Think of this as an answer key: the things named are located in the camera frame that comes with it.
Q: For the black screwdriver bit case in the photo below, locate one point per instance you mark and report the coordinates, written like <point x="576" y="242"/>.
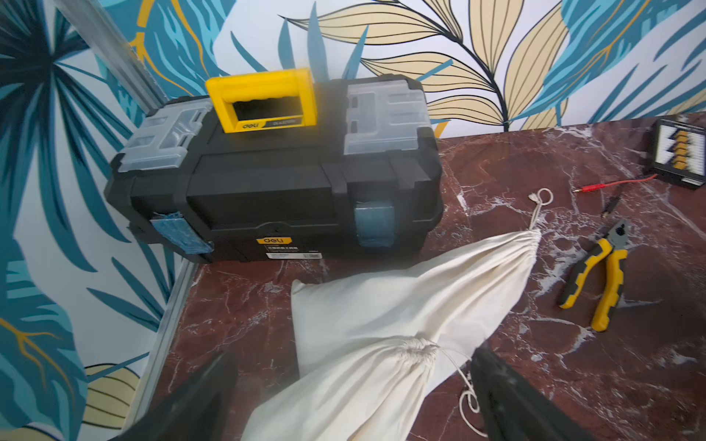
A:
<point x="677" y="154"/>

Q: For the aluminium corner post left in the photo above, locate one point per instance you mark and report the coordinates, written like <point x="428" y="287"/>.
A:
<point x="96" y="28"/>

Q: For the cream cloth drawstring bag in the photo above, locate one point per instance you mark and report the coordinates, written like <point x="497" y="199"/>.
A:
<point x="372" y="393"/>

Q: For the black plastic toolbox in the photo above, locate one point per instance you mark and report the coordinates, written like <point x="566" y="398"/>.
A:
<point x="363" y="182"/>

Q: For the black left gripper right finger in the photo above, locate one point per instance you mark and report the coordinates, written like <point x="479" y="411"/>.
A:
<point x="512" y="409"/>

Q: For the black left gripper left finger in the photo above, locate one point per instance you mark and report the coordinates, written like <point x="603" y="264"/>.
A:
<point x="198" y="410"/>

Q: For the black test probe lead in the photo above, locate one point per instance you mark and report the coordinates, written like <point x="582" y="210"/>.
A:
<point x="613" y="202"/>

